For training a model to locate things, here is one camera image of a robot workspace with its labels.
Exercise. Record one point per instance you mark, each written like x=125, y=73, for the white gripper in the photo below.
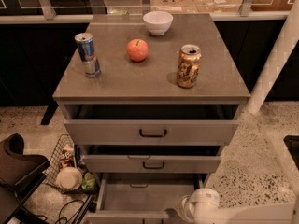
x=191, y=203

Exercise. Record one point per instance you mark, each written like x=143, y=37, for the grey bottom drawer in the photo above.
x=142, y=198

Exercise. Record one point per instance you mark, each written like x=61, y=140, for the grey drawer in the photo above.
x=142, y=198
x=152, y=159
x=153, y=125

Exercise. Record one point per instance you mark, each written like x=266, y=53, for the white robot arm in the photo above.
x=282, y=213

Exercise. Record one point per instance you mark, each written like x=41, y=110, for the grey drawer cabinet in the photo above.
x=152, y=81

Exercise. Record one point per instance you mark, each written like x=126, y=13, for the grey middle drawer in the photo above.
x=152, y=159

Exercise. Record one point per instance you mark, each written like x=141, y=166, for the grey top drawer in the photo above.
x=153, y=125

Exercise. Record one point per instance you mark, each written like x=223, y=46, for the black object at right edge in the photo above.
x=292, y=144

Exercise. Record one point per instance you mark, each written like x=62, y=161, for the green snack packet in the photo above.
x=88, y=181

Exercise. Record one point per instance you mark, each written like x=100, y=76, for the white bowl in basket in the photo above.
x=69, y=178

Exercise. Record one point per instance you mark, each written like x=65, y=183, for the brown snack bag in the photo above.
x=67, y=157

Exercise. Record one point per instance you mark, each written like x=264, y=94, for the gold soda can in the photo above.
x=189, y=61

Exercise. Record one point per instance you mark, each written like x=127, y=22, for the red apple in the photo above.
x=137, y=50

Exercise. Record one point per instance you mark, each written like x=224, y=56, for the white ceramic bowl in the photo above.
x=158, y=22

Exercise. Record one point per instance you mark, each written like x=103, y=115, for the blue silver energy drink can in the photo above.
x=87, y=54

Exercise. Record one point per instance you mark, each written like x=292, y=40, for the black wire basket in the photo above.
x=54, y=169

